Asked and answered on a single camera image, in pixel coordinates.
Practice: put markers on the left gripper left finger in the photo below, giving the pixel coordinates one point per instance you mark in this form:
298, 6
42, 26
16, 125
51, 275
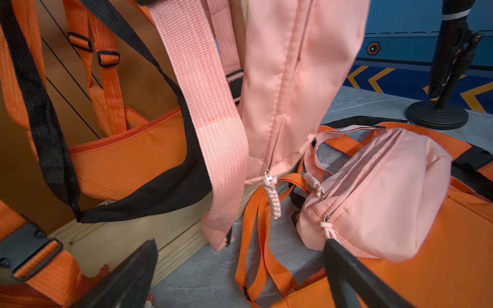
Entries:
129, 284

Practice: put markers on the orange bag with black strap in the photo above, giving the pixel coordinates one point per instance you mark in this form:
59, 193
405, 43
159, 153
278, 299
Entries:
142, 167

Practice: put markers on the pink sling bag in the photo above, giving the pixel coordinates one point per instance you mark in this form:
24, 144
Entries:
297, 56
382, 202

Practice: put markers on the orange strap bag far left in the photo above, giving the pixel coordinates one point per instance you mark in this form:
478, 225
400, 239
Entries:
36, 271

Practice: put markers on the bright orange sling bag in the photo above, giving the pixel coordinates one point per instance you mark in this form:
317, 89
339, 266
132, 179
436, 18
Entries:
453, 267

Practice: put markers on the wooden hanging rack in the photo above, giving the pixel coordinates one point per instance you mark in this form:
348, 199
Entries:
177, 234

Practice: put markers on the black microphone stand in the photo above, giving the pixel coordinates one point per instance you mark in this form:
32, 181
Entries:
454, 53

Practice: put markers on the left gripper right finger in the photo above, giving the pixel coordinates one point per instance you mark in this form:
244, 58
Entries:
351, 281

